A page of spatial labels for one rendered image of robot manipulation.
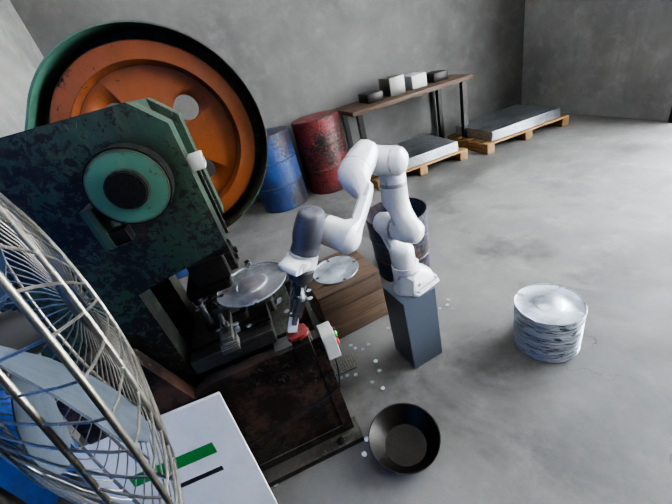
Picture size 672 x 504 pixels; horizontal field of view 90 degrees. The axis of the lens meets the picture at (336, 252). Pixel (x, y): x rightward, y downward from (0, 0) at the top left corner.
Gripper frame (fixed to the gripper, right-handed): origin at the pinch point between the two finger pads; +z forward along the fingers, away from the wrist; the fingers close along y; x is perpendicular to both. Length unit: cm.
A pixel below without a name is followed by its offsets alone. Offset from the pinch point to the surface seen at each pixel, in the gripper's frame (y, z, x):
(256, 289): 26.9, 3.7, 8.4
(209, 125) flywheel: 70, -50, 27
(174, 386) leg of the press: 6.6, 28.7, 35.6
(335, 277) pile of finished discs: 76, 26, -46
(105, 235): 3, -27, 50
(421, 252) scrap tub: 86, 12, -108
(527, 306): 9, 4, -117
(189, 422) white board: 3, 43, 31
